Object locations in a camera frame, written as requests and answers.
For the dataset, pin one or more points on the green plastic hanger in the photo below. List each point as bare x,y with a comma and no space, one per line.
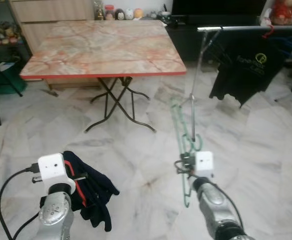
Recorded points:
185,147

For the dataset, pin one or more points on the dark shirt with red collar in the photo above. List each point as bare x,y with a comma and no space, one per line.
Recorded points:
96,195

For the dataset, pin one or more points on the red plastic hanger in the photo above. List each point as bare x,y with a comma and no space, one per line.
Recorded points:
269,34

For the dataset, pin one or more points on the black T-shirt with logo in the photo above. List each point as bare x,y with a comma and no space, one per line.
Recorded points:
245,70

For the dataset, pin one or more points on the black TV cabinet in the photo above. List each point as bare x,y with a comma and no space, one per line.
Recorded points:
185,45

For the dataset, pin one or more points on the marble top folding table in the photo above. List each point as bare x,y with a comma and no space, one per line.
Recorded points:
101,47

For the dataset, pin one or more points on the silver metal clothes rack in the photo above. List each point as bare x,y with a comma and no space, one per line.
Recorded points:
225,28

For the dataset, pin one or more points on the black desk organizer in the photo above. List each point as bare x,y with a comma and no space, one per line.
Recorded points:
166,19

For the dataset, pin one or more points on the orange round plush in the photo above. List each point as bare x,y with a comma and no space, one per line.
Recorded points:
138,13

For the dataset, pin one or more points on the black flat television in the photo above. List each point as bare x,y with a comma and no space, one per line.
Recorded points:
215,6

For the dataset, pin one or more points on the white round plush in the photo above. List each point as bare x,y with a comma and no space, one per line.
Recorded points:
129,14

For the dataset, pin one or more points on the black mouse plush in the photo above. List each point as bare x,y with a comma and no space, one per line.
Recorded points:
120,15

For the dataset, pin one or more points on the light wooden sideboard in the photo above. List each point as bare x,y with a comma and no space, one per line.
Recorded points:
51,12

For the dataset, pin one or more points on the red lidded jar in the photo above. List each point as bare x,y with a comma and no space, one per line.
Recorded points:
110,12

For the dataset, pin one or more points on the blue and gold trophy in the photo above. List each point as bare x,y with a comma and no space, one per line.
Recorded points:
100,10

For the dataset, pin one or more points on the red robed figurine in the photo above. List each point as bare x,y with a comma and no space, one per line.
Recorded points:
285,12

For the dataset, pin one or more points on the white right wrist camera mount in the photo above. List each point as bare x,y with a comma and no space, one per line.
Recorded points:
204,164

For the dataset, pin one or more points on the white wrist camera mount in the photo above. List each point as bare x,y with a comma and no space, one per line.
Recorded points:
204,164
51,167

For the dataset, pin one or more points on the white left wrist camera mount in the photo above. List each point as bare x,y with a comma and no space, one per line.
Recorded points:
51,167

